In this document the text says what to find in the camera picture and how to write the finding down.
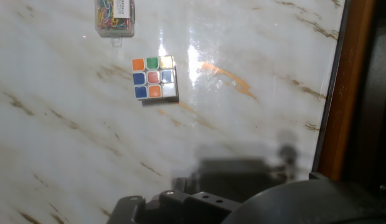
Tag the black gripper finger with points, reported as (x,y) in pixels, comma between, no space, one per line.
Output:
(193,208)

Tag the multicolour Rubik's cube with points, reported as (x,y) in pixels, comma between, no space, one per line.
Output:
(153,77)

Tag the marble pattern sheet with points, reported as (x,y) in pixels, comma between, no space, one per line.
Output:
(87,140)

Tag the clear box of paper clips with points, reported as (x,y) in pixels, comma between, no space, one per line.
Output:
(113,18)

